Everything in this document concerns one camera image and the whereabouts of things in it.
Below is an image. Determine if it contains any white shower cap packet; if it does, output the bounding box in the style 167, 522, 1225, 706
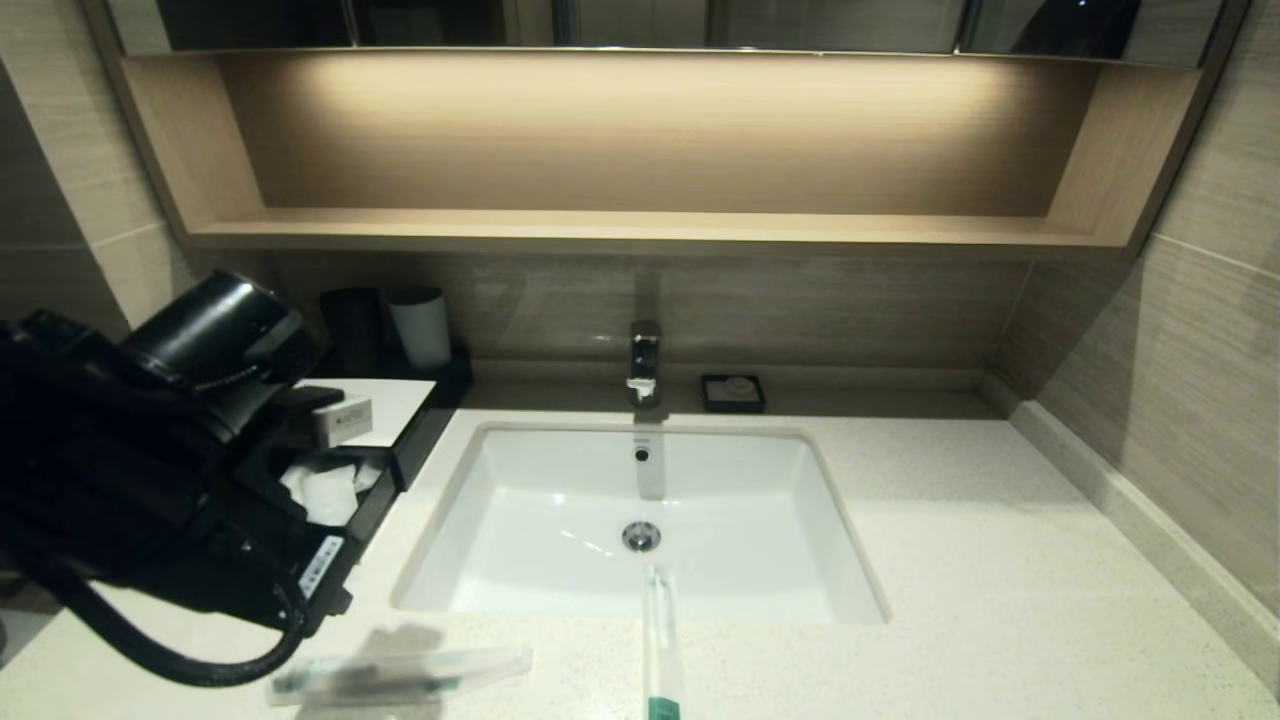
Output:
280, 463, 359, 528

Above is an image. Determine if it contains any black plastic tray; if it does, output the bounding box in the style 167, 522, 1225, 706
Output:
262, 445, 403, 601

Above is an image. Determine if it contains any white panel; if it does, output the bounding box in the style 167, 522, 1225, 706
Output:
300, 378, 439, 448

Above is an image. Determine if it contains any black amenity drawer box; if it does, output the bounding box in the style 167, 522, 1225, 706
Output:
300, 345, 476, 493

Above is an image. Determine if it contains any black cup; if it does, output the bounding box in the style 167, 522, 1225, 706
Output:
320, 288, 389, 376

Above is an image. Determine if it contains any white cup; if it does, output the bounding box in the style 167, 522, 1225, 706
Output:
388, 288, 454, 373

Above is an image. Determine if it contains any long packet with green end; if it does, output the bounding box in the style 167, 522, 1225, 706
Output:
640, 563, 686, 720

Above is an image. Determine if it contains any chrome faucet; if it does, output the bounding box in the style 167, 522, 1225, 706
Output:
626, 322, 663, 409

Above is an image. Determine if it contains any black soap dish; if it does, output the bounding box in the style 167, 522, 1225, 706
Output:
701, 374, 766, 415

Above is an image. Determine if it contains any white sink basin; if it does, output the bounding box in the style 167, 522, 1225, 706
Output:
390, 420, 891, 626

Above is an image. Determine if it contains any mirror cabinet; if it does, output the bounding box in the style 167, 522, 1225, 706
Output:
85, 0, 1251, 71

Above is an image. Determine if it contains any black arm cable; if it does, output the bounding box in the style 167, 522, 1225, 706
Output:
0, 540, 309, 689

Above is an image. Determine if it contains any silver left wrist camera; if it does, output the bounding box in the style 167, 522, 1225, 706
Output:
312, 396, 375, 447

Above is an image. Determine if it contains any wooden wall shelf niche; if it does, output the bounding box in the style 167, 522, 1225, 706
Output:
120, 52, 1201, 256

